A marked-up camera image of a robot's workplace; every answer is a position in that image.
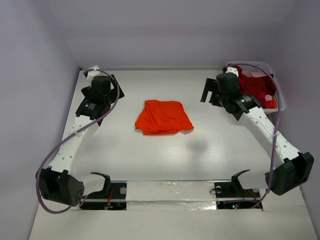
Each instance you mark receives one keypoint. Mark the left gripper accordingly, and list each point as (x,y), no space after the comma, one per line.
(114,91)

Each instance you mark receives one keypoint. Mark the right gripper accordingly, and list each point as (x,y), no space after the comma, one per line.
(210,89)

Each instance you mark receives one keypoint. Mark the orange t shirt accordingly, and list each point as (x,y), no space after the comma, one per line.
(163,118)

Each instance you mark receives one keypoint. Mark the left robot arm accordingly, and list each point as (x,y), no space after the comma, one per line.
(56,177)

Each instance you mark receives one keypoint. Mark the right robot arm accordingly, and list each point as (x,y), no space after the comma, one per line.
(288,168)

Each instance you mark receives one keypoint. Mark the white plastic basket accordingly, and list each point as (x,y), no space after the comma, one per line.
(264,68)

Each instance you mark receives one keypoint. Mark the dark red t shirt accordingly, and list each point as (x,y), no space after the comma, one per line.
(247,87)

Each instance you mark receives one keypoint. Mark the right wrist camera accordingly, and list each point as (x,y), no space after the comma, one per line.
(231,69)

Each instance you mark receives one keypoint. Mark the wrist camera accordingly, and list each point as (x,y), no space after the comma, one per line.
(231,69)
(92,72)

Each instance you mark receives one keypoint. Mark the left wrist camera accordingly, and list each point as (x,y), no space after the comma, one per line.
(92,72)

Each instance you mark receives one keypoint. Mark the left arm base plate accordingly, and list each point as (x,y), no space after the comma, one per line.
(112,197)

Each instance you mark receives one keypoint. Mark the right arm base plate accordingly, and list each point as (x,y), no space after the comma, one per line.
(231,195)

